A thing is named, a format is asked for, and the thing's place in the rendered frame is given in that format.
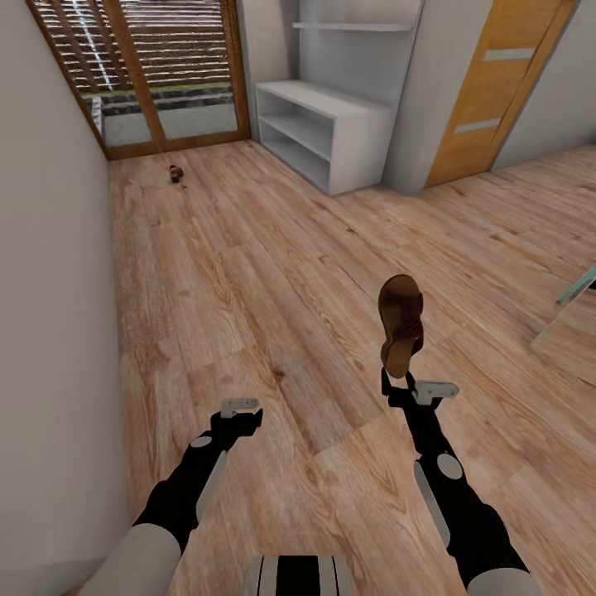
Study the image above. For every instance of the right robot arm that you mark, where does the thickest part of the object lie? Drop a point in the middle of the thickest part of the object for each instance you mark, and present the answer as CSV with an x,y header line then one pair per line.
x,y
472,532

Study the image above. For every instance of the robot trunk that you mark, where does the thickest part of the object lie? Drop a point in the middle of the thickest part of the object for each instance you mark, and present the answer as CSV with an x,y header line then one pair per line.
x,y
298,575

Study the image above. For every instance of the standing mirror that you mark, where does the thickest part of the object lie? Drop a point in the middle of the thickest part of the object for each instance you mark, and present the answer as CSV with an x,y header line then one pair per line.
x,y
570,340

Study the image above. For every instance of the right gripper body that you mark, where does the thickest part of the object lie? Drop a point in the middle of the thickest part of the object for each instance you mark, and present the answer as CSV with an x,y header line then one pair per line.
x,y
414,413

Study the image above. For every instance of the door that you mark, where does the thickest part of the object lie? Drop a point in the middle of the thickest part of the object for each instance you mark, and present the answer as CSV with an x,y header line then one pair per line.
x,y
150,76
515,41

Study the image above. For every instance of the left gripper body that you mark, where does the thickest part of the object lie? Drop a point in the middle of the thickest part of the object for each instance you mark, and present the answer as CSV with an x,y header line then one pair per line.
x,y
240,425

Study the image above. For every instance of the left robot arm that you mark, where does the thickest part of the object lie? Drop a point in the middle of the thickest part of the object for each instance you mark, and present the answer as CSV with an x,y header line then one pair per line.
x,y
144,562

